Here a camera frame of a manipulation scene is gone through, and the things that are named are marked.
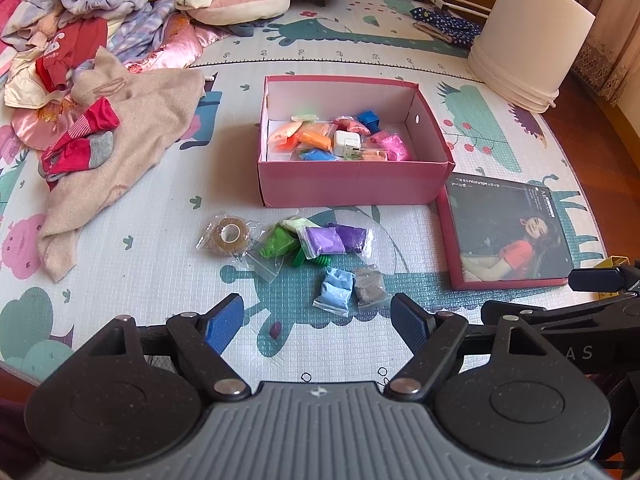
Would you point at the red garment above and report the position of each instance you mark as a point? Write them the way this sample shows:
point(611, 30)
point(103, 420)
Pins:
point(75, 42)

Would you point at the red sock with grey toe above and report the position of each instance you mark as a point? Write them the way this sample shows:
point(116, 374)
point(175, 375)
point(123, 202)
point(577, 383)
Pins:
point(97, 115)
point(70, 157)

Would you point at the printed cartoon play mat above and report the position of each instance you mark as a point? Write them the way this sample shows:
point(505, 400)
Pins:
point(150, 260)

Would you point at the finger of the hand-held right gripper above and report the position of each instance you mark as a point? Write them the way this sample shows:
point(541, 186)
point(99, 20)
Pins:
point(595, 280)
point(500, 309)

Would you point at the light blue clay packet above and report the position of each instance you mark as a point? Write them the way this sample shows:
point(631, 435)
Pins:
point(332, 290)

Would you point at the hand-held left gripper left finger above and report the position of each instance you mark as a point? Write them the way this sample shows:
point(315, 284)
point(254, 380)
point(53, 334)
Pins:
point(222, 322)

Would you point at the white charger plug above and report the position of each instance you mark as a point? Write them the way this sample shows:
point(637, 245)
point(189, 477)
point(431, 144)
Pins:
point(345, 142)

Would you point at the navy dotted cloth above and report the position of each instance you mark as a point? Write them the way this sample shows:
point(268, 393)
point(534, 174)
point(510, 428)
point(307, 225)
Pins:
point(450, 25)

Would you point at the grey clay packet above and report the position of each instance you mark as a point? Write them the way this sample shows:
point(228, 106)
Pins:
point(370, 287)

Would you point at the tape roll in plastic bag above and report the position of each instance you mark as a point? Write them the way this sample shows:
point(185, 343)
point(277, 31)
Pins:
point(227, 235)

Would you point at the purple clay packet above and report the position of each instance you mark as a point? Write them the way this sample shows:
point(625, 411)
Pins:
point(355, 236)
point(322, 240)

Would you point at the green plastic screw toy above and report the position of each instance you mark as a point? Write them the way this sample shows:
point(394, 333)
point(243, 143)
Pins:
point(320, 261)

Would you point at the pile of colourful clay packets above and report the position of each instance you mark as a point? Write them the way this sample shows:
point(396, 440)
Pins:
point(315, 137)

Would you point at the yellow box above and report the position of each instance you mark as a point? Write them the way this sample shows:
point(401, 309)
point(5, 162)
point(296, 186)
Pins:
point(612, 261)

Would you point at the beige cloth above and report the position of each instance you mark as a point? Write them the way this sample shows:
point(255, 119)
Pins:
point(140, 110)

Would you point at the pink and white cushion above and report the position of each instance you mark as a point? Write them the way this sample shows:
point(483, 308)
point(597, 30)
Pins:
point(250, 2)

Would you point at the stack of white buckets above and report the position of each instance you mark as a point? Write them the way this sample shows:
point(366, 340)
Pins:
point(530, 35)

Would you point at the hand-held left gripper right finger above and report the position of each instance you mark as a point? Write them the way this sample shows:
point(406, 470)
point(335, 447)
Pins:
point(407, 322)

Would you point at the beige patterned curtain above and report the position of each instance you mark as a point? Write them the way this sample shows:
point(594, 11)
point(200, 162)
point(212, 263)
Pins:
point(615, 60)

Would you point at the pink cardboard box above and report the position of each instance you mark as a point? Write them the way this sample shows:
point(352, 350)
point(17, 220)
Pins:
point(350, 185)

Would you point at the pink box lid with photo print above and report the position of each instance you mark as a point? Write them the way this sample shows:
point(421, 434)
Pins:
point(500, 220)

